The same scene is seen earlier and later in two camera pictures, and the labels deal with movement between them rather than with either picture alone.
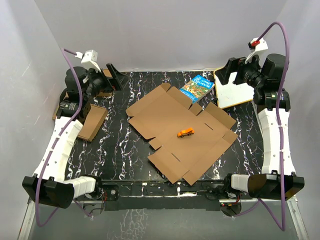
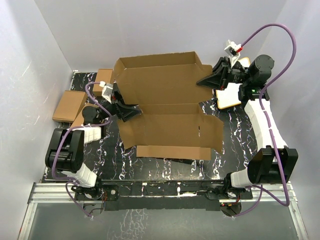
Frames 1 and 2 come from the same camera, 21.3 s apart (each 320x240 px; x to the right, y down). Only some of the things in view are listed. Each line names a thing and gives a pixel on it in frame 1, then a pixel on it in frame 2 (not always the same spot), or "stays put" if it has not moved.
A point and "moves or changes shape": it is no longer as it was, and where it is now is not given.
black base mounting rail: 202,195 stays put
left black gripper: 120,80 -> 123,111
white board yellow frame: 231,94 stays put
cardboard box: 161,115 moves or changes shape
